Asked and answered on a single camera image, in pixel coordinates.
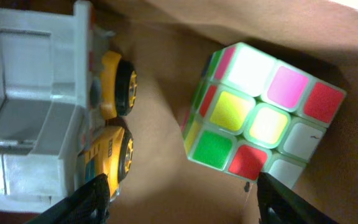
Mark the open cardboard box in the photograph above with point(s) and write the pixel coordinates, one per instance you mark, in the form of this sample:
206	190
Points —
169	42

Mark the yellow grey toy truck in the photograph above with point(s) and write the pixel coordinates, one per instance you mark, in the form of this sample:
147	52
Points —
60	87

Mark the multicolour puzzle cube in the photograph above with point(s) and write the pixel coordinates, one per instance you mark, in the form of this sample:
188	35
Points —
253	113

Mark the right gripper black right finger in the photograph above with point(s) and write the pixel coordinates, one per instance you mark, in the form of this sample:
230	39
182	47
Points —
280	205

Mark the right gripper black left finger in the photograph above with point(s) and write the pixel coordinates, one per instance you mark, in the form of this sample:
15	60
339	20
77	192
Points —
88	204

